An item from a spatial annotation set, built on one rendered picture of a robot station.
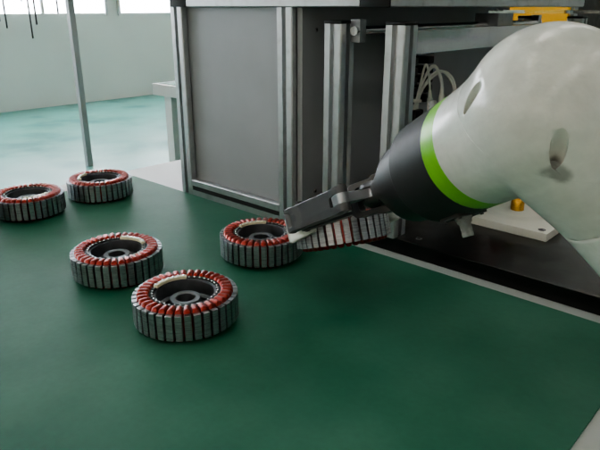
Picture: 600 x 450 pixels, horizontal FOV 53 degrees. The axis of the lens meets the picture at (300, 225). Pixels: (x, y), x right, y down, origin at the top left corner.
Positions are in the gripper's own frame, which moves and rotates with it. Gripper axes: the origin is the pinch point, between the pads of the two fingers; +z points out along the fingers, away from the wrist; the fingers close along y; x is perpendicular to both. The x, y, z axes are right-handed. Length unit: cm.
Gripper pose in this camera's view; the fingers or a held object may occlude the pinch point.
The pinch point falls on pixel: (341, 219)
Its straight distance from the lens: 71.2
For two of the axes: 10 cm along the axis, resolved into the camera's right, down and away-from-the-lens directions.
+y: 9.2, -1.7, 3.6
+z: -3.3, 1.9, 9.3
